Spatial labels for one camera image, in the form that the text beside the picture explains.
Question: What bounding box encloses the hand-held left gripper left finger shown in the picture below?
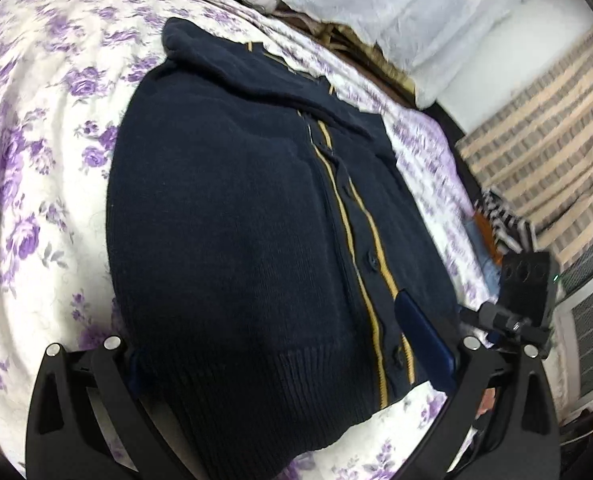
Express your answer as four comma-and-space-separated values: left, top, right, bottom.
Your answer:
25, 336, 197, 480

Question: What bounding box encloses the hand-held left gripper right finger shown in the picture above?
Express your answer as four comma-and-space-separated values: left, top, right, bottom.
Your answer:
395, 290, 562, 480

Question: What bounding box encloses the navy knit cardigan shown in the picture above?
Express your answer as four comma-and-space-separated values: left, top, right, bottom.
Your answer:
105, 16, 469, 480

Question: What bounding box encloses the light blue garment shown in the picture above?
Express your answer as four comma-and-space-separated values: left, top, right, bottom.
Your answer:
469, 220, 502, 301

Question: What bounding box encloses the orange garment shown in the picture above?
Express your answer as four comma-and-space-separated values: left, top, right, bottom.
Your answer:
473, 212, 499, 256

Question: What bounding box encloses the black white striped garment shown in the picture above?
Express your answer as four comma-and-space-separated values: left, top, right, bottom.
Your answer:
473, 190, 537, 256

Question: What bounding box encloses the purple floral bedsheet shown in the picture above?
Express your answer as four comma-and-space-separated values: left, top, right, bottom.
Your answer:
0, 0, 497, 480

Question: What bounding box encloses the brown patterned bedding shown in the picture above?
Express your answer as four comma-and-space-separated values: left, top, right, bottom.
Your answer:
271, 7, 417, 106

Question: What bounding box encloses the white lace mosquito net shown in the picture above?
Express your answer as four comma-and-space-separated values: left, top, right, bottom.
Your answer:
191, 0, 542, 106

